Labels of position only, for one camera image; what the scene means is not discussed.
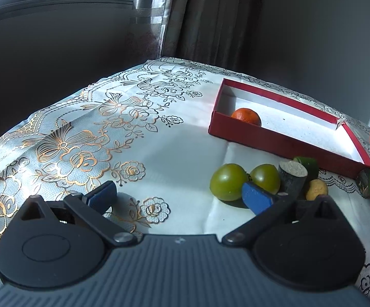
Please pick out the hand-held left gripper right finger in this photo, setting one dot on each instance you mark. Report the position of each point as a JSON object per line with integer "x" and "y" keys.
{"x": 256, "y": 196}

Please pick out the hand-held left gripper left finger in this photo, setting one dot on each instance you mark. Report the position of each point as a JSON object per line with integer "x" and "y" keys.
{"x": 103, "y": 195}

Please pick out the green tomato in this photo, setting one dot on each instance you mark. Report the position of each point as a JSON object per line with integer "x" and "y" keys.
{"x": 266, "y": 177}
{"x": 228, "y": 182}

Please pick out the red cardboard box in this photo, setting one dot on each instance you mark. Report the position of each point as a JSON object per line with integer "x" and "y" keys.
{"x": 268, "y": 142}

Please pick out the floral lace tablecloth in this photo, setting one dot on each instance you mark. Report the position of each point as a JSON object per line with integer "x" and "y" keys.
{"x": 172, "y": 153}

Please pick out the orange tangerine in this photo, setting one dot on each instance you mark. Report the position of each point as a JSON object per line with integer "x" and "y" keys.
{"x": 246, "y": 116}

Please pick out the dark curtain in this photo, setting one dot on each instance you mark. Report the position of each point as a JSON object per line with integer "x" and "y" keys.
{"x": 220, "y": 16}

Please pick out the grey satin curtain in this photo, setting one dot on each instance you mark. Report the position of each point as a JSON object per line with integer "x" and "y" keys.
{"x": 159, "y": 12}

